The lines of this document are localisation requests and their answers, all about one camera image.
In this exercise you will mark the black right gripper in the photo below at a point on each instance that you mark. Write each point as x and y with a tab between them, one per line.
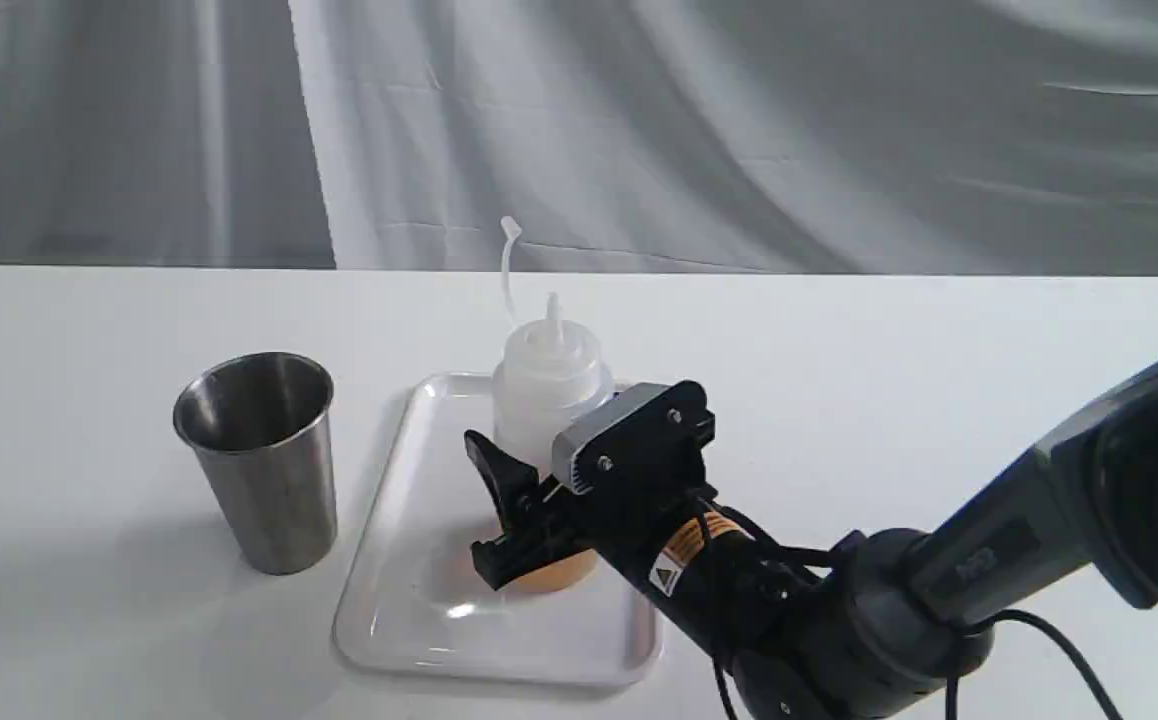
652	519

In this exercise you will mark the translucent squeeze bottle amber liquid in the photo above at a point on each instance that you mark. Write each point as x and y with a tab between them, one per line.
551	372

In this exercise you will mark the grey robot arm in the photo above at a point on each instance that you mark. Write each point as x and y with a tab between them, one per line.
876	623

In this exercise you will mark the stainless steel cup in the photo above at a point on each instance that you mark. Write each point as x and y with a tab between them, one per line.
260	427

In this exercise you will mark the white plastic tray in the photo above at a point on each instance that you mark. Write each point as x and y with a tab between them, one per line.
413	604

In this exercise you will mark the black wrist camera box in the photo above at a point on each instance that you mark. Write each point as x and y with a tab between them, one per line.
645	427

